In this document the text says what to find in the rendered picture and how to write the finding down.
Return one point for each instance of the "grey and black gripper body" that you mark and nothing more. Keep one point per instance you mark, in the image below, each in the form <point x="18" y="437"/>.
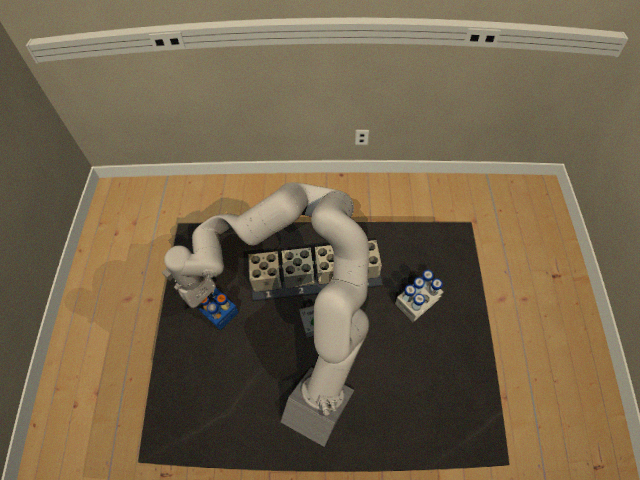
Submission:
<point x="194" y="297"/>

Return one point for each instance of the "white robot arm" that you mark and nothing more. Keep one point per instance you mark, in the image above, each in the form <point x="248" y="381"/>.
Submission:
<point x="335" y="305"/>

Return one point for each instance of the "blue tube rack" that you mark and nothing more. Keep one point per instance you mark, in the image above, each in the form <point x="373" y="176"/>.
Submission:
<point x="226" y="315"/>

